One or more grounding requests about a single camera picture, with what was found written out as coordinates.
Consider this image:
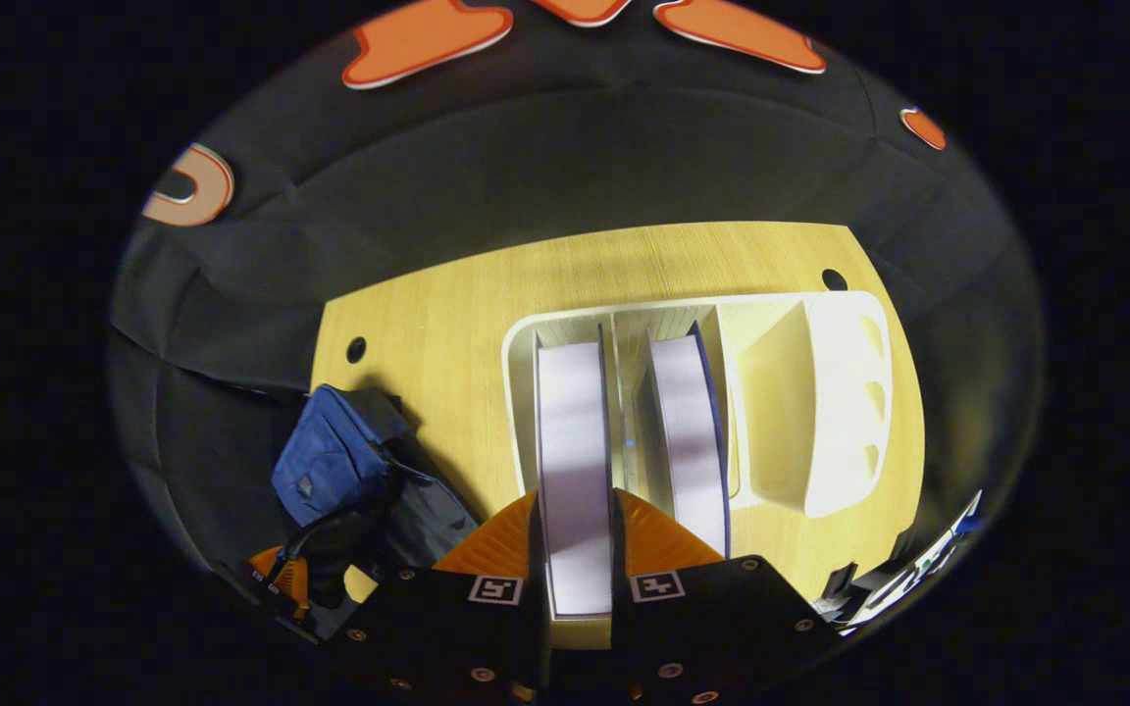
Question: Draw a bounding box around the white cluttered board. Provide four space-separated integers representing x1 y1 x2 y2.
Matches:
815 490 986 636

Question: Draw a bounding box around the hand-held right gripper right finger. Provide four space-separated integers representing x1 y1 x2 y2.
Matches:
609 487 846 706

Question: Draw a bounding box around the blue cover book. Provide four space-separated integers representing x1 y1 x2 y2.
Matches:
639 322 733 558

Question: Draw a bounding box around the white bookshelf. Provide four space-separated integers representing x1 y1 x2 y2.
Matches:
501 289 895 650

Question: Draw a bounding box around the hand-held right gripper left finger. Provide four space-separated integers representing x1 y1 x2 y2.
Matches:
334 490 551 706

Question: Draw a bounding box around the white spine book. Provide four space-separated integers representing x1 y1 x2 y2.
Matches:
534 328 617 621

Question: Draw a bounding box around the blue schoolbag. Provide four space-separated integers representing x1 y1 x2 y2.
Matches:
271 382 483 614

